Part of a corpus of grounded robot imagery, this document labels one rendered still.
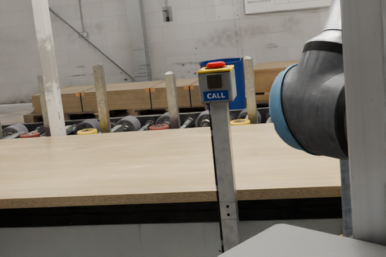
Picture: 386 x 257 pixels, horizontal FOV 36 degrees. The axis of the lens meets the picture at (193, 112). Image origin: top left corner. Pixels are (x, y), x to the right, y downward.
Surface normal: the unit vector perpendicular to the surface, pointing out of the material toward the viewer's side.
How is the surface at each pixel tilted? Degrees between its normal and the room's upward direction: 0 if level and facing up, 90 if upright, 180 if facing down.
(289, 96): 66
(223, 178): 90
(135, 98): 90
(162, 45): 90
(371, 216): 90
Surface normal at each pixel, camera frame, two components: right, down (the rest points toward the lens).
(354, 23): -0.69, 0.19
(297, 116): -0.84, 0.08
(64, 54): -0.24, 0.19
